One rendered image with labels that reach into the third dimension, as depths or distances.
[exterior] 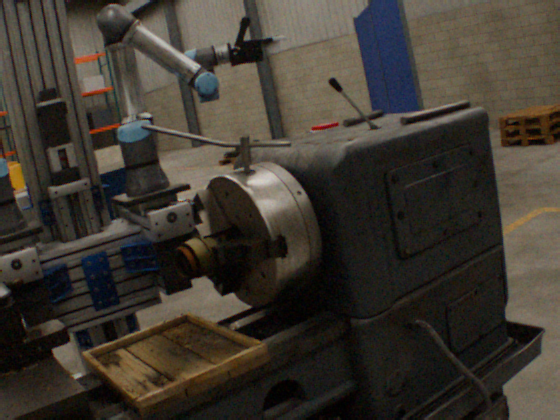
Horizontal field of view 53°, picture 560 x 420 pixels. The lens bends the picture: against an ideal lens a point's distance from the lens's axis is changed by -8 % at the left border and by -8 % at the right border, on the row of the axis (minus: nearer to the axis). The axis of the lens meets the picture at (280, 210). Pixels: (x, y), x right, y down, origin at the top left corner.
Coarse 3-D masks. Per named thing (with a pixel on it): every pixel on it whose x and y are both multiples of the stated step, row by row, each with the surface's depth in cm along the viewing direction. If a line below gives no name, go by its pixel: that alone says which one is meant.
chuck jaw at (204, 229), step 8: (200, 192) 139; (208, 192) 140; (200, 200) 139; (208, 200) 139; (216, 200) 140; (200, 208) 140; (208, 208) 138; (216, 208) 139; (200, 216) 136; (208, 216) 137; (216, 216) 138; (224, 216) 139; (200, 224) 135; (208, 224) 136; (216, 224) 137; (224, 224) 138; (232, 224) 139; (192, 232) 137; (200, 232) 135; (208, 232) 135; (216, 232) 136; (224, 232) 140
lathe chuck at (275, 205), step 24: (240, 168) 140; (264, 168) 137; (216, 192) 140; (240, 192) 131; (264, 192) 130; (288, 192) 132; (240, 216) 134; (264, 216) 126; (288, 216) 129; (216, 240) 147; (288, 240) 128; (240, 264) 140; (264, 264) 131; (288, 264) 129; (240, 288) 143; (264, 288) 134
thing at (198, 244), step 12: (192, 240) 132; (204, 240) 131; (180, 252) 129; (192, 252) 130; (204, 252) 130; (180, 264) 134; (192, 264) 129; (204, 264) 130; (216, 264) 131; (180, 276) 133; (192, 276) 130
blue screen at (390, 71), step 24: (384, 0) 653; (360, 24) 903; (384, 24) 692; (360, 48) 973; (384, 48) 734; (408, 48) 584; (384, 72) 779; (408, 72) 617; (384, 96) 828; (408, 96) 648
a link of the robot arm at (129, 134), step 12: (144, 120) 198; (120, 132) 192; (132, 132) 191; (144, 132) 192; (120, 144) 194; (132, 144) 191; (144, 144) 192; (132, 156) 192; (144, 156) 193; (156, 156) 197
